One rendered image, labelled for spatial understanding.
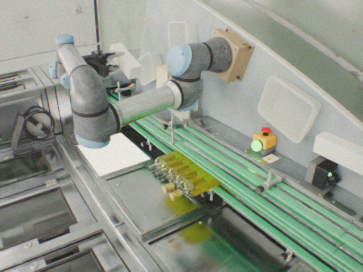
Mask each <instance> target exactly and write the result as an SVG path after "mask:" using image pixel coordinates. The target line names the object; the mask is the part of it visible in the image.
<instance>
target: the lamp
mask: <svg viewBox="0 0 363 272"><path fill-rule="evenodd" d="M251 147H252V149H253V150H254V151H260V150H262V149H263V144H262V142H261V141H260V140H258V139H257V140H255V141H253V142H252V144H251Z"/></svg>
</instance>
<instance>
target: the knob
mask: <svg viewBox="0 0 363 272"><path fill-rule="evenodd" d="M340 181H341V178H339V175H338V174H336V173H335V172H332V173H331V176H329V178H328V181H327V182H328V184H331V185H336V184H338V183H339V182H340Z"/></svg>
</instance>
